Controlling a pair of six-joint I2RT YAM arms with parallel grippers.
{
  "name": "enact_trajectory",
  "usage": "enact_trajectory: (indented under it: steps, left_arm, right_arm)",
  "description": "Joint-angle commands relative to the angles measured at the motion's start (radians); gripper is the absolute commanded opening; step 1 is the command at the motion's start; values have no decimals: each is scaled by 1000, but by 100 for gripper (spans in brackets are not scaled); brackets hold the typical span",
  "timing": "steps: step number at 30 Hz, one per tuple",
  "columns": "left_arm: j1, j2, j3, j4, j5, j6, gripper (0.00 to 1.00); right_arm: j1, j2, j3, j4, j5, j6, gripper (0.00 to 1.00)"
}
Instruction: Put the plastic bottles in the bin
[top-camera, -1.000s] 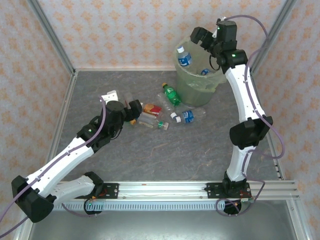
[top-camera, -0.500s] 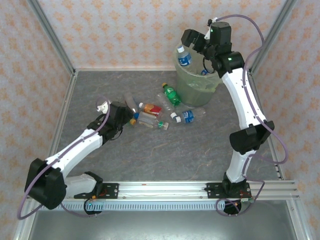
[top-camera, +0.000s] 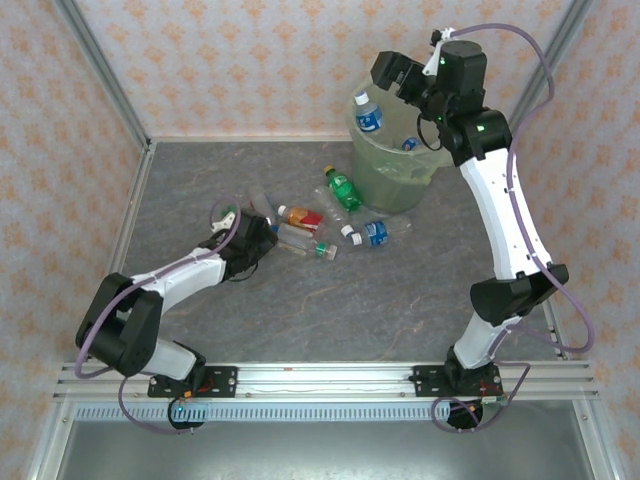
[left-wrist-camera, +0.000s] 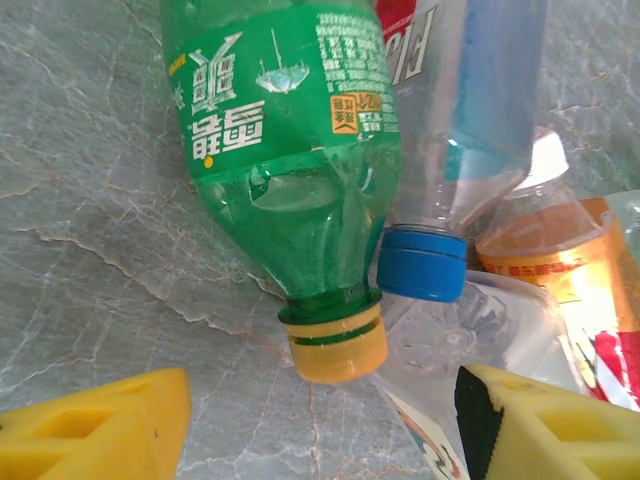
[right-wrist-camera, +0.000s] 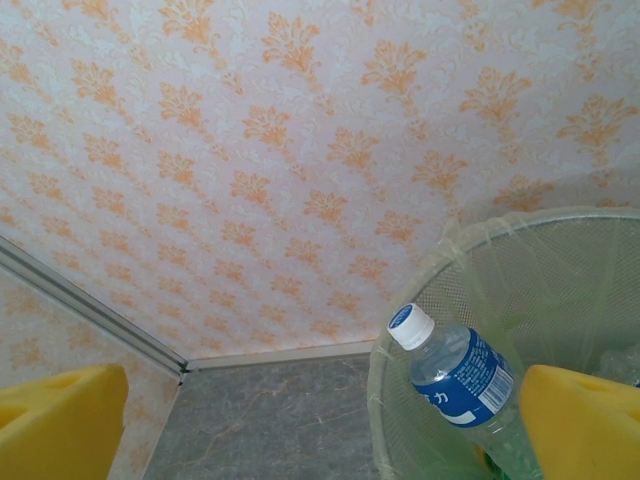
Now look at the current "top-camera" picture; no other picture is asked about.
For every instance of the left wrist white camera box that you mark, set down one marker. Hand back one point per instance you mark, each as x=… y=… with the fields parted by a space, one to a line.
x=222 y=223

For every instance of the steel lower shelf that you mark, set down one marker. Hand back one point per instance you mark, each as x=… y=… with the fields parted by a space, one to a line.
x=325 y=450

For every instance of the green mesh waste bin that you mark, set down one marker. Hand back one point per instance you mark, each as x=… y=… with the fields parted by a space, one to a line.
x=390 y=195

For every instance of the green soda bottle, yellow cap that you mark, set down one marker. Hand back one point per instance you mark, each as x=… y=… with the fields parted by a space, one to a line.
x=344 y=191

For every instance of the blue-label bottle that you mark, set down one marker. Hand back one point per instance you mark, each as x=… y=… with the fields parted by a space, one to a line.
x=370 y=119
x=376 y=233

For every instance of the aluminium frame post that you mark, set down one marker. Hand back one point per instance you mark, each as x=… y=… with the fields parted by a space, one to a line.
x=104 y=75
x=568 y=30

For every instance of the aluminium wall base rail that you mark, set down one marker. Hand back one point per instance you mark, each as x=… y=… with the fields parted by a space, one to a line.
x=250 y=139

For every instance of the small green circuit board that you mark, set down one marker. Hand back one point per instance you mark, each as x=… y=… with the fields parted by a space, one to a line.
x=495 y=400

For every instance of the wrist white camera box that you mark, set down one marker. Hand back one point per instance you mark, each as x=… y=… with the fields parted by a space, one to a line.
x=222 y=223
x=432 y=62

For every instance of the black round base housing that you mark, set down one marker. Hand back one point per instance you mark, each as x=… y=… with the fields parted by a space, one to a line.
x=187 y=422
x=462 y=420

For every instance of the clear blue-white label bottle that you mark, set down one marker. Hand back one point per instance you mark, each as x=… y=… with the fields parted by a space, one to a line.
x=259 y=202

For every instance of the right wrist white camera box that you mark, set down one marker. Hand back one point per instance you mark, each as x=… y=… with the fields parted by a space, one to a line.
x=432 y=62

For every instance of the orange-red label bottle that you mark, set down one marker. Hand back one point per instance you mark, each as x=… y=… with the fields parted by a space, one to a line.
x=305 y=218

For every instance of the clear unlabelled bottle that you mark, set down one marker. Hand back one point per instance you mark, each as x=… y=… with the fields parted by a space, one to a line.
x=330 y=202

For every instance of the aluminium table edge rail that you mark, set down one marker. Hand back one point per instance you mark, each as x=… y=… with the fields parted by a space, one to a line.
x=127 y=225
x=559 y=320

